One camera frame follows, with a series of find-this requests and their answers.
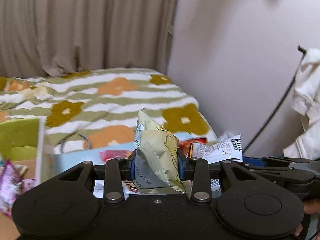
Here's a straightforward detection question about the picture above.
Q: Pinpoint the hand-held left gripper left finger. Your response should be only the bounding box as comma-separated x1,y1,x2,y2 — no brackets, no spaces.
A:
58,151,137,203

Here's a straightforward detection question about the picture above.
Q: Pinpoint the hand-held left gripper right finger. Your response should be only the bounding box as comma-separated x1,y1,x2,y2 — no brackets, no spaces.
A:
177,149,256,203

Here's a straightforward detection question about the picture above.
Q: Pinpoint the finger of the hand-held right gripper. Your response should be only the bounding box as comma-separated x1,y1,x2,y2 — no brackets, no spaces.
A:
242,156,316,193
260,156,313,166

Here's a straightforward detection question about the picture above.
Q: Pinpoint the pale yellow snack packet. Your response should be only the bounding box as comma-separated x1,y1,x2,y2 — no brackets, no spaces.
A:
132,108,192,196

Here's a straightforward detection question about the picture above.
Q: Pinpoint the green cardboard box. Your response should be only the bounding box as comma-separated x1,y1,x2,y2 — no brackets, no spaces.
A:
0,117,46,184

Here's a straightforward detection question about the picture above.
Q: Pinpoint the person's right hand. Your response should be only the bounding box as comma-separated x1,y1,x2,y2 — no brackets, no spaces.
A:
295,198,320,237

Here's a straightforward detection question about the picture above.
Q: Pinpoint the pink red candy packet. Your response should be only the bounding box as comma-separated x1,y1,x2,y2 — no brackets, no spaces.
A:
99,149,132,162

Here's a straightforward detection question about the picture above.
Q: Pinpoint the red orange snack packet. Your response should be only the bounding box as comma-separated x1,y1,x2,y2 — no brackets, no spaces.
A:
179,137,208,158

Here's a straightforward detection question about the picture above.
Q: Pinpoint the white red snack packet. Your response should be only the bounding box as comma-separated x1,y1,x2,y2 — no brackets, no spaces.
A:
93,179,140,200

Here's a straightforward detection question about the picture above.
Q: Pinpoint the white printed snack packet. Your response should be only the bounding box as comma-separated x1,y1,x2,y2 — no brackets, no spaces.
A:
193,134,243,164

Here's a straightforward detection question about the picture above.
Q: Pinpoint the light blue snack box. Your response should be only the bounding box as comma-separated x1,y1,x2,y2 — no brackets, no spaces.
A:
53,138,198,198

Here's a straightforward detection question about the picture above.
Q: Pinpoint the white garment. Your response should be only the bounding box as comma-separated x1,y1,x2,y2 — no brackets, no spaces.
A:
283,48,320,161

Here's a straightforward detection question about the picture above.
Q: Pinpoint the floral striped blanket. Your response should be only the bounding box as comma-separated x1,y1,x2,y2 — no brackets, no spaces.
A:
0,67,218,155

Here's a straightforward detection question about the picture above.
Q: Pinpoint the pink patterned snack packet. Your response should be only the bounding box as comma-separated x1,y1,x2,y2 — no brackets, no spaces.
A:
0,159,36,218

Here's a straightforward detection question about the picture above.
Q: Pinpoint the beige curtain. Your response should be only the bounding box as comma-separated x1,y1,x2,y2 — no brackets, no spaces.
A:
0,0,182,78

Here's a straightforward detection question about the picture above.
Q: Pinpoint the black cable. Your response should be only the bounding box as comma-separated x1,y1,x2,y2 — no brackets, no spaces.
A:
243,44,308,153

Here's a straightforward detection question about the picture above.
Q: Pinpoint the grey braided cable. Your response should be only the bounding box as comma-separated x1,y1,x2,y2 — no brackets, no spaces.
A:
57,132,93,153

